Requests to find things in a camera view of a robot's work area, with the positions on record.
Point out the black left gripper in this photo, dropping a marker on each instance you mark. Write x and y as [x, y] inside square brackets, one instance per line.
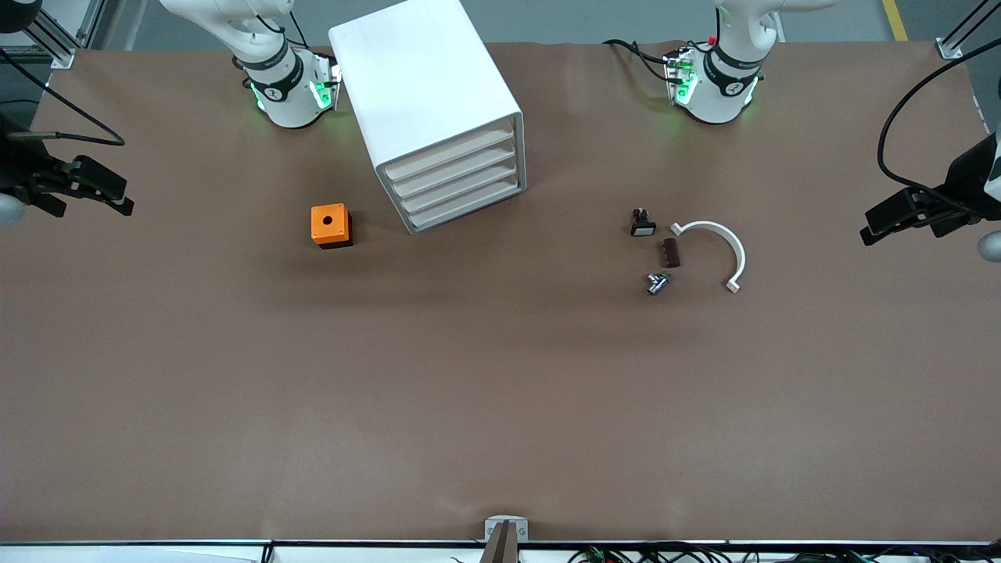
[963, 181]

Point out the white curved plastic bracket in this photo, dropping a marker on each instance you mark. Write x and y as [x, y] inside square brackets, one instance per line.
[737, 254]

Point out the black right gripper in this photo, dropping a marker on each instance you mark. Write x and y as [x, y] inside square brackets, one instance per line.
[17, 166]

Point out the dark camera mount strut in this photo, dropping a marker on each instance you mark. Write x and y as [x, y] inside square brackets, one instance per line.
[500, 551]

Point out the silver metal connector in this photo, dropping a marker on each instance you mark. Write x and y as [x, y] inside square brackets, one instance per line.
[658, 283]

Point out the orange button enclosure box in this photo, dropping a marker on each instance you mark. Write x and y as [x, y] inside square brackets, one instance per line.
[328, 223]

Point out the black white push switch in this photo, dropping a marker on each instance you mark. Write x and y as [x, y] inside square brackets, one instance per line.
[643, 224]

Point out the aluminium frame post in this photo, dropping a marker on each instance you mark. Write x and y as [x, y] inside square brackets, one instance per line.
[950, 48]
[64, 58]

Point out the brown table mat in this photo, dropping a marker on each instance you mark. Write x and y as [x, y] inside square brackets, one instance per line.
[500, 407]

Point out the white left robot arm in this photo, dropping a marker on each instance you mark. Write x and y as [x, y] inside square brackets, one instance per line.
[715, 94]

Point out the brown terminal block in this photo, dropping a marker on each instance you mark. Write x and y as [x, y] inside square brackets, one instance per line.
[671, 253]

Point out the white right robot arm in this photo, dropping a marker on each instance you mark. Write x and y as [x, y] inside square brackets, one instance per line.
[285, 102]

